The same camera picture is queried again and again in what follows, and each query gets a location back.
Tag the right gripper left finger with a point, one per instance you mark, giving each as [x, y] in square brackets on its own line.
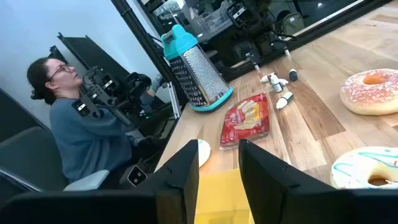
[177, 186]

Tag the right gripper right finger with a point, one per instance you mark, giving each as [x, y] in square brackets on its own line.
[264, 180]

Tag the white donut blue icing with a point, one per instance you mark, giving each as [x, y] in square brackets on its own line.
[351, 168]
[203, 152]

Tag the red snack packet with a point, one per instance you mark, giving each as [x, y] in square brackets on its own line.
[245, 121]

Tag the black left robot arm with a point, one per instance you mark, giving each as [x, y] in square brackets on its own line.
[248, 21]

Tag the grey office chair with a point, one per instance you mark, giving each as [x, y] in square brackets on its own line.
[28, 155]

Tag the yellow transparent tray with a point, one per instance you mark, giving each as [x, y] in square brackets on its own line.
[220, 199]

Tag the person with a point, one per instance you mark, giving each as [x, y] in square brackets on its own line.
[87, 140]

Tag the teal box grater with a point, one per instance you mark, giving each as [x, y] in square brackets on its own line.
[199, 74]

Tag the pink sprinkled donut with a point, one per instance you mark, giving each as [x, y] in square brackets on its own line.
[357, 99]

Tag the black backdrop panel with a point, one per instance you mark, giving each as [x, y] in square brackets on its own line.
[93, 53]

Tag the olive backpack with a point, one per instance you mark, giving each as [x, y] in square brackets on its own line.
[293, 23]

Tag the clear plastic crate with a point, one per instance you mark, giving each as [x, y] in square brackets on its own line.
[214, 18]

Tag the dark flat panel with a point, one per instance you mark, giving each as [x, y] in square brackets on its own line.
[15, 118]

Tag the small grey stereo camera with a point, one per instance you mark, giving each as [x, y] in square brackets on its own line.
[136, 175]

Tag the silver aluminium bracket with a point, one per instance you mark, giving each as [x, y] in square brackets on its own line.
[174, 102]

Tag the black aluminium table frame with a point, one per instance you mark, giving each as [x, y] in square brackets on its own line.
[140, 34]

